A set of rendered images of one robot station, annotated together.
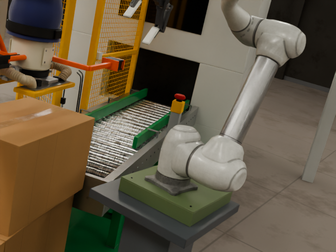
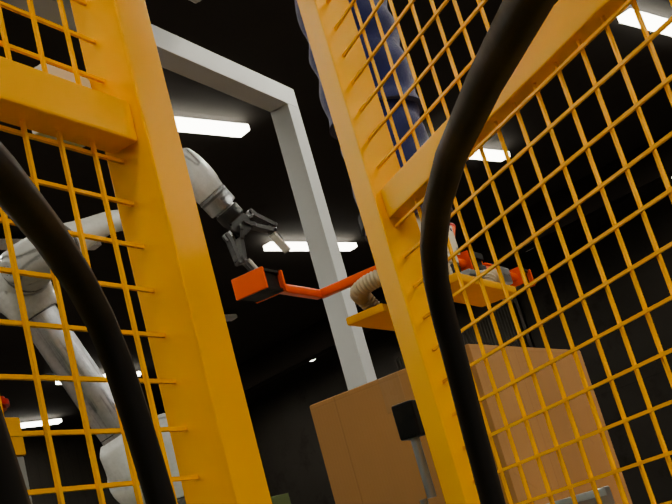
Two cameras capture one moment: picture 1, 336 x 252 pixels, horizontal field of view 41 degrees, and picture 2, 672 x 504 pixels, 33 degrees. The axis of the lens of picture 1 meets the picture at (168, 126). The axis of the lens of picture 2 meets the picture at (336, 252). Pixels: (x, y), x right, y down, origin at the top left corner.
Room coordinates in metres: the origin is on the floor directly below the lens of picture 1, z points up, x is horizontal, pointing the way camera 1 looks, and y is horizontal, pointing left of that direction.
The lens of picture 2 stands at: (4.42, 1.07, 0.57)
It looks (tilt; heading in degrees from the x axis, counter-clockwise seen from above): 16 degrees up; 194
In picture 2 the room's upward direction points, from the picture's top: 16 degrees counter-clockwise
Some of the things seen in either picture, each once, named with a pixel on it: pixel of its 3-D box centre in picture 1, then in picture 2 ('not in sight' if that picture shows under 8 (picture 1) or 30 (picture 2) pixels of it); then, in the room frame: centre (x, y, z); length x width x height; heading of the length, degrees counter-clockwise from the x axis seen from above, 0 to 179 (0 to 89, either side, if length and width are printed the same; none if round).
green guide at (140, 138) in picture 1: (170, 120); not in sight; (3.68, -0.01, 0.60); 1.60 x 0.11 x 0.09; 168
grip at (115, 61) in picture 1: (113, 63); (259, 285); (2.13, 0.33, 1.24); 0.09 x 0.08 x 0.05; 77
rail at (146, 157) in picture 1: (163, 143); not in sight; (3.32, 0.01, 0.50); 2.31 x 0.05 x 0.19; 168
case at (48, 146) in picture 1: (20, 157); (479, 462); (1.92, 0.64, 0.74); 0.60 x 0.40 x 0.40; 164
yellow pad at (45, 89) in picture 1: (47, 83); (397, 313); (1.88, 0.56, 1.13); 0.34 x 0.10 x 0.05; 167
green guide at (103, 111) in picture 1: (113, 103); not in sight; (3.79, 0.51, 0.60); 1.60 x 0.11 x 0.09; 168
